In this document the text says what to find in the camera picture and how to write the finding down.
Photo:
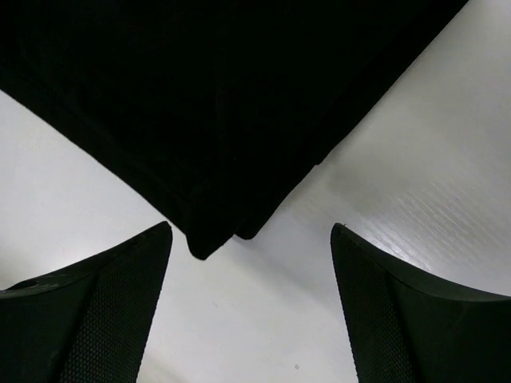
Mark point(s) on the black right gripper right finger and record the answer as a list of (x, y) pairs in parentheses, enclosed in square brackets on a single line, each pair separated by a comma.
[(407, 325)]

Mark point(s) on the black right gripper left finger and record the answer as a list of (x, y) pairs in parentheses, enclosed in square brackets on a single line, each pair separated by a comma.
[(89, 321)]

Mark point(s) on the black skirt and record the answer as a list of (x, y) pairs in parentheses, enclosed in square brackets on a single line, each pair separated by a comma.
[(213, 111)]

